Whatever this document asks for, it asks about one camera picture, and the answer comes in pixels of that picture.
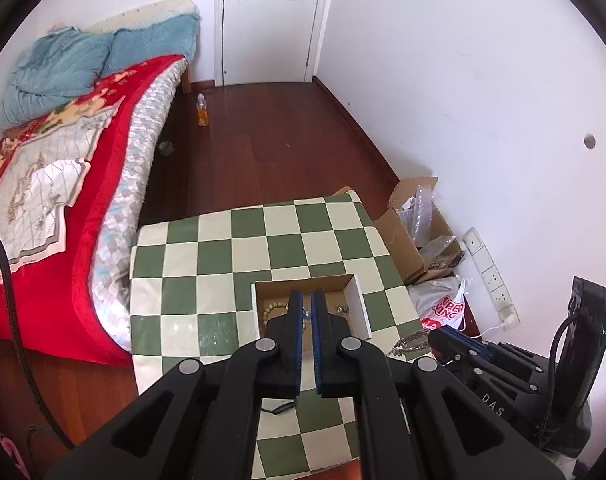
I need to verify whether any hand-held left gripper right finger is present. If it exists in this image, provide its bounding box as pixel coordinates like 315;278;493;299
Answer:
311;290;566;480

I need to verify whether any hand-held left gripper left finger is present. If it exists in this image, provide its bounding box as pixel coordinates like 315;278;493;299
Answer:
43;290;304;480

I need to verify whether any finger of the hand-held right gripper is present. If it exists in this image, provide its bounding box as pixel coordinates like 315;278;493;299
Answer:
483;341;552;376
427;325;540;395

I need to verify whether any wooden bead bracelet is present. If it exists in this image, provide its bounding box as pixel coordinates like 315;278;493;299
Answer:
263;300;290;325

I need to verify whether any silver chain necklace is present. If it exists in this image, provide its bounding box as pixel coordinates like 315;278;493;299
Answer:
387;329;434;360

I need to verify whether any white cardboard box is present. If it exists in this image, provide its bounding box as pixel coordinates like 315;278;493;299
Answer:
251;273;373;352

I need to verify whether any white red printed plastic bag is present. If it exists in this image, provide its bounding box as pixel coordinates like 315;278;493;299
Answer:
408;276;470;333

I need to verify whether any dark packet in box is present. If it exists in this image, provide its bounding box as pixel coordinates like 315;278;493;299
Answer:
419;235;466;271

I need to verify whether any green checkered tablecloth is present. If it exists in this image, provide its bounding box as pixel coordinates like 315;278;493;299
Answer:
128;189;436;480

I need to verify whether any brown cardboard box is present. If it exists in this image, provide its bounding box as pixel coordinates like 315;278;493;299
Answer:
333;176;464;286

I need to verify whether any clear bubble wrap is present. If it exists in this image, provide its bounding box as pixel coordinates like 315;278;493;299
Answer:
396;185;436;247

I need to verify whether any bed with quilted mattress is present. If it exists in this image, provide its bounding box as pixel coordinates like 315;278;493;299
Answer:
0;0;202;366

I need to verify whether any red printed blanket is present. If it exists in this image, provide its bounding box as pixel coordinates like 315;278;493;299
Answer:
0;54;184;367

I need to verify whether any white door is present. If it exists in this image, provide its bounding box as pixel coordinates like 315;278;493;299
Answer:
214;0;340;88

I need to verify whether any blue fleece blanket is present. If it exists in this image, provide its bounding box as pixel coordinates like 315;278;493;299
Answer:
2;13;202;125

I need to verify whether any white cable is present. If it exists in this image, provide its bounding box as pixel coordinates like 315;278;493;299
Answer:
459;318;514;341

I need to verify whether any white wall socket strip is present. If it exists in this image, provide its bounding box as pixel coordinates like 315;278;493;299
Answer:
462;227;520;325

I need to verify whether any black cable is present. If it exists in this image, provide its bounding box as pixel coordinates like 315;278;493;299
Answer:
0;216;76;480

